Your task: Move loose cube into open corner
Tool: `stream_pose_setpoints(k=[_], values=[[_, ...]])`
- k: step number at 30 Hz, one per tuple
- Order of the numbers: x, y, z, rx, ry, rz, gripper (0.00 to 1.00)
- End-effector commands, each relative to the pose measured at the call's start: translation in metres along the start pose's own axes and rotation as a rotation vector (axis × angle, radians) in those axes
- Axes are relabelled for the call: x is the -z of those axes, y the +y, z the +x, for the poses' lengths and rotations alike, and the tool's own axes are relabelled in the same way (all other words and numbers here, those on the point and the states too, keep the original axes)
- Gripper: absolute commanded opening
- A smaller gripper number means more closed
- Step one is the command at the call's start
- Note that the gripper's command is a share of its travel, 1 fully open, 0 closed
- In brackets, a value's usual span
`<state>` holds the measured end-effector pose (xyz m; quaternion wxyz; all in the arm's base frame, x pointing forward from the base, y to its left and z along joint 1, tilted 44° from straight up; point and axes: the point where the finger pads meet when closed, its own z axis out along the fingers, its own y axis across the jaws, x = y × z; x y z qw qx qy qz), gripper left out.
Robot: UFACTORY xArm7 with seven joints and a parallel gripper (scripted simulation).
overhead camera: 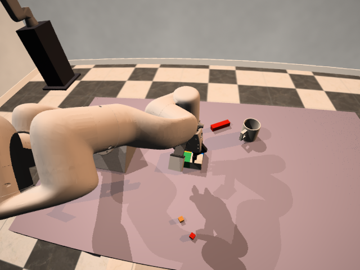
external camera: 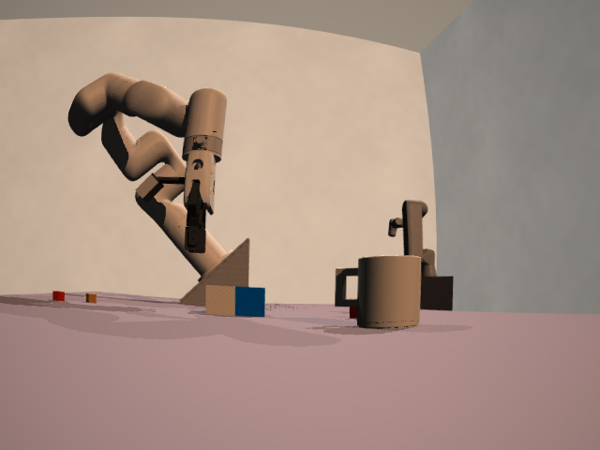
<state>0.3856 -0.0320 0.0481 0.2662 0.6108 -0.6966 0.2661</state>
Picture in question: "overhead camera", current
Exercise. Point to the red rectangular block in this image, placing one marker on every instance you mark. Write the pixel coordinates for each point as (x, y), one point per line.
(220, 125)

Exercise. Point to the brown mug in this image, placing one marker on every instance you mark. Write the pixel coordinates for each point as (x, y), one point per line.
(247, 134)

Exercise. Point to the green cube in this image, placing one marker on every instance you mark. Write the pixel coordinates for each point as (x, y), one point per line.
(187, 159)

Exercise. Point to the small red cube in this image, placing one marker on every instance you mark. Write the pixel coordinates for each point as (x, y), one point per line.
(192, 235)

